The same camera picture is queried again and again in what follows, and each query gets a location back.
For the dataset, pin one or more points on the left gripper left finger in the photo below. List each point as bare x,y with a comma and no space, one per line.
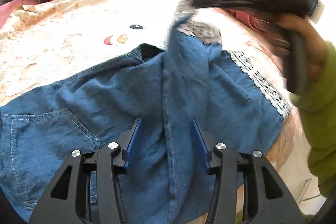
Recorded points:
66,198

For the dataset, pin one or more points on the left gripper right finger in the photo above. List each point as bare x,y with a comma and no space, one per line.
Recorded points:
266,198

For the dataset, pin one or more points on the blue denim pants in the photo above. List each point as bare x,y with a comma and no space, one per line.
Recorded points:
192,79

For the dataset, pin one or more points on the person right hand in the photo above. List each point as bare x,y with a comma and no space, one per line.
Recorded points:
316,46

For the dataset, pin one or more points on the orange white fleece blanket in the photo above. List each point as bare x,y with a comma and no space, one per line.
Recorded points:
51,41

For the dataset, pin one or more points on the pink quilted pillow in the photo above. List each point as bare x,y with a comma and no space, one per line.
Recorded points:
7,8

